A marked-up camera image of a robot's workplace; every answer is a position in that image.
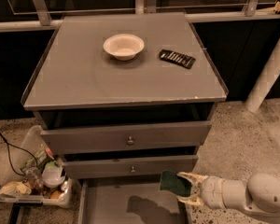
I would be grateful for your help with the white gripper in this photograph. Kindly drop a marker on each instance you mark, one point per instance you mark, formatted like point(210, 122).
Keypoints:
point(212, 188)

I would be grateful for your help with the green yellow sponge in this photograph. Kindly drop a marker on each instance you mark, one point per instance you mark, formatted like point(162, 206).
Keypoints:
point(171, 182)

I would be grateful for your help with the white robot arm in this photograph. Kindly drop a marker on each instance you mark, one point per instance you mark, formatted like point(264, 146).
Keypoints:
point(258, 197)

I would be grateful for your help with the grey top drawer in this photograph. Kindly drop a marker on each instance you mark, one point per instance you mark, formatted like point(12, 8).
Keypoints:
point(126, 137)

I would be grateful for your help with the grey drawer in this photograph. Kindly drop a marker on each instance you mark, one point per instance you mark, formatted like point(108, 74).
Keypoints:
point(129, 200)
point(126, 137)
point(129, 167)

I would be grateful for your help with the grey middle drawer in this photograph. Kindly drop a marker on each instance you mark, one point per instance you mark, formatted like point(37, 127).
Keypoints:
point(129, 167)

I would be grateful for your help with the grey bottom drawer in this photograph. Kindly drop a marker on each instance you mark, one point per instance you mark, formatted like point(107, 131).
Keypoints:
point(129, 200)

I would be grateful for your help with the grey drawer cabinet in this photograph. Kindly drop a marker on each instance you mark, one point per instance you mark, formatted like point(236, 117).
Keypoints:
point(79, 85)

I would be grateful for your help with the black drill bit case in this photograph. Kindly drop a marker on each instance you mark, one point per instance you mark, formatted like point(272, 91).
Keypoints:
point(177, 58)

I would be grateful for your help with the white cup in bin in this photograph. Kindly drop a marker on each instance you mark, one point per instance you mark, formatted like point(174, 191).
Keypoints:
point(52, 177)

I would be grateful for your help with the white paper bowl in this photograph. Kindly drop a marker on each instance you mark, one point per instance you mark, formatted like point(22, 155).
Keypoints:
point(123, 47)

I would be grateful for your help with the clear plastic bin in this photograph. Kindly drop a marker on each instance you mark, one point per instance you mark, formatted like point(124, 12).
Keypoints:
point(28, 161)

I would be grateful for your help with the yellow banana in bin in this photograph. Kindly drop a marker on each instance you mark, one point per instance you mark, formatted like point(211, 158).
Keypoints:
point(15, 188)

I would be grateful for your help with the white pipe post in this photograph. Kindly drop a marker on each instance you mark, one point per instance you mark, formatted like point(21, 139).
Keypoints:
point(269, 74)

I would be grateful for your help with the metal railing frame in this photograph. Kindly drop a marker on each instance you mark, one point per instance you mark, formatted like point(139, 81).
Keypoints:
point(37, 14)

